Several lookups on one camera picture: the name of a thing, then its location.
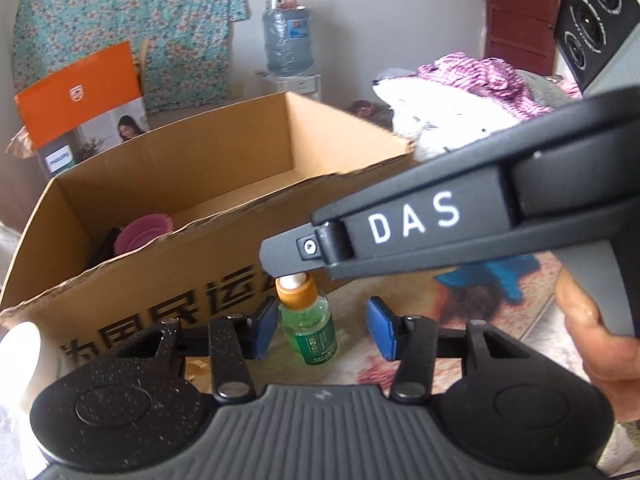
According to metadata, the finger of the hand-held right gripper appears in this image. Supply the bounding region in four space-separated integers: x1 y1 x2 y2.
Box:
260 224 335 281

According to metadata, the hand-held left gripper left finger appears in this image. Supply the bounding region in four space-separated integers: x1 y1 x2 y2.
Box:
112 299 280 405

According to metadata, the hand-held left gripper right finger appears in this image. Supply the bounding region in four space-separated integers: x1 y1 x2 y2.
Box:
365 296 531 405

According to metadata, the green dropper bottle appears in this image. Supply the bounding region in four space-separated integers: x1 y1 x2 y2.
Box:
277 272 339 369

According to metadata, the brown cardboard box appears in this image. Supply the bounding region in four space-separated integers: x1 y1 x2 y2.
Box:
0 91 418 361

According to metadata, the pink silicone cup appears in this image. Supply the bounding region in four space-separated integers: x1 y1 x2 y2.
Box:
112 214 174 256

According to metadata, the white bottle with green label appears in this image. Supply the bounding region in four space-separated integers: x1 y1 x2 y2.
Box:
0 322 63 413

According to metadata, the person's right hand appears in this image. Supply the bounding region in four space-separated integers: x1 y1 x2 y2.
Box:
555 265 640 423

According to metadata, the white bedding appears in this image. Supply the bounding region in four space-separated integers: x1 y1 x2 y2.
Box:
372 67 506 162

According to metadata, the pink dotted cloth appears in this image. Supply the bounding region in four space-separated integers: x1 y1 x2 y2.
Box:
417 51 583 121

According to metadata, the white water dispenser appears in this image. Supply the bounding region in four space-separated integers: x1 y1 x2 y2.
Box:
265 72 322 107

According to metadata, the brown door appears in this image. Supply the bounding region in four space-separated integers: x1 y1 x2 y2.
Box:
482 0 566 76

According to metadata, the large blue water bottle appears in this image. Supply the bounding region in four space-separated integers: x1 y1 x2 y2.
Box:
262 4 316 78

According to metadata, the orange appliance box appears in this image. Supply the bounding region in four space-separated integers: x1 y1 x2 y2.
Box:
14 41 151 181

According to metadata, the crumpled tan paper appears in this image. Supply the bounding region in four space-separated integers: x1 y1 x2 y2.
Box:
5 125 43 162

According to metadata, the floral teal cloth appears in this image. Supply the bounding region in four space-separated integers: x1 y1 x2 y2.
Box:
11 0 249 113

